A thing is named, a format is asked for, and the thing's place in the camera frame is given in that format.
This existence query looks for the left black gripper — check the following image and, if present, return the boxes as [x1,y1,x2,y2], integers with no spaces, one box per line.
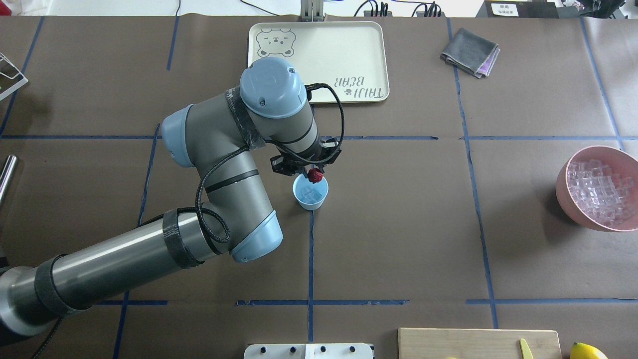
[270,141,342,177]

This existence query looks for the red strawberry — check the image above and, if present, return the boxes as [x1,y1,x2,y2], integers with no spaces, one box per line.
[307,168,323,183]

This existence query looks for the light blue plastic cup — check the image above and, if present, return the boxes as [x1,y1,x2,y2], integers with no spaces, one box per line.
[292,174,329,211]

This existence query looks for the clear ice cubes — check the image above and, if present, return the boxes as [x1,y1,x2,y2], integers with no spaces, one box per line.
[566,159,637,227]

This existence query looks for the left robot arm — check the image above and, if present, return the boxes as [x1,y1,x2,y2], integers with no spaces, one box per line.
[1,57,343,346]

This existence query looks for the cream bear serving tray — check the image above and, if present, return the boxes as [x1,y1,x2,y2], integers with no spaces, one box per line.
[247,21,390,104]

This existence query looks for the grey folded cloth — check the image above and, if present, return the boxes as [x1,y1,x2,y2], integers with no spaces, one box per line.
[440,28,501,79]

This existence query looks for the wooden cutting board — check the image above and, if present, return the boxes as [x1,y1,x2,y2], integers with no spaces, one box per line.
[397,328,563,359]

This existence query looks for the pink bowl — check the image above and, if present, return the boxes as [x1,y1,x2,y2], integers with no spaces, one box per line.
[555,145,637,233]

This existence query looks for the yellow plastic knife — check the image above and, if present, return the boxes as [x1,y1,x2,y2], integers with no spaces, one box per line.
[519,338,534,359]

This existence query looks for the yellow lemon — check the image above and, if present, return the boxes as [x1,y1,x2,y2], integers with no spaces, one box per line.
[569,342,608,359]

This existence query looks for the steel muddler with black tip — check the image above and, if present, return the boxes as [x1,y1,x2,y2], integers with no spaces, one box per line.
[0,154,19,206]

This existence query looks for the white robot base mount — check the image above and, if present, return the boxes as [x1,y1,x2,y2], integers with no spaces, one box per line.
[243,343,375,359]

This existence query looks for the white wire cup rack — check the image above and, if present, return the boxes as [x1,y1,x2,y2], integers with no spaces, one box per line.
[0,52,29,101]

